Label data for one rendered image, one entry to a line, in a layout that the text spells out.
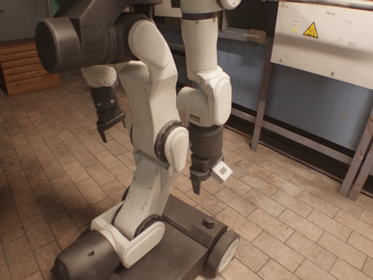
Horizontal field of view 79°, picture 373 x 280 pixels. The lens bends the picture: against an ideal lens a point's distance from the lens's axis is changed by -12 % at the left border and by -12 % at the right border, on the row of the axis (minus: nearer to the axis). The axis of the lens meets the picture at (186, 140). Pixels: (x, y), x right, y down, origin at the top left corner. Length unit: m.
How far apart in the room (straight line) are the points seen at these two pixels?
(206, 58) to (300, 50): 1.08
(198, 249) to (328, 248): 0.71
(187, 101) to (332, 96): 1.26
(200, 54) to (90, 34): 0.22
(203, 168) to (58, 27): 0.46
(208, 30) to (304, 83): 1.33
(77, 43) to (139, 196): 0.56
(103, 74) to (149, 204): 0.45
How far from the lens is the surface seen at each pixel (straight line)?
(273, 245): 1.36
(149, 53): 0.62
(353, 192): 1.83
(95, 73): 0.87
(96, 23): 0.55
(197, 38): 0.50
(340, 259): 1.46
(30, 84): 3.73
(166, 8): 2.32
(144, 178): 0.89
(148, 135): 0.78
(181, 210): 1.17
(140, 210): 0.91
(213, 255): 1.06
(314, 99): 1.77
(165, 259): 1.02
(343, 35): 1.47
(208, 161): 0.66
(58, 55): 0.53
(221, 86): 0.53
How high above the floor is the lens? 1.01
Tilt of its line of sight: 29 degrees down
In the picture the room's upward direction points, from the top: 3 degrees clockwise
